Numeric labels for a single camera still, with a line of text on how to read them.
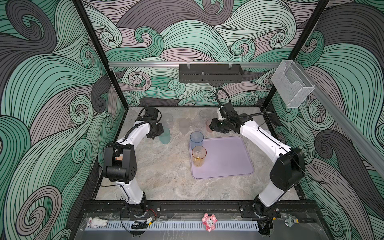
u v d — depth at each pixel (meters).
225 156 1.02
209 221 0.67
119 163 0.48
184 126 1.10
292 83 0.79
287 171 0.44
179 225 0.70
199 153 0.87
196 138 0.94
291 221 0.70
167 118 1.06
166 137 0.94
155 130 0.78
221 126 0.71
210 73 0.93
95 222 0.68
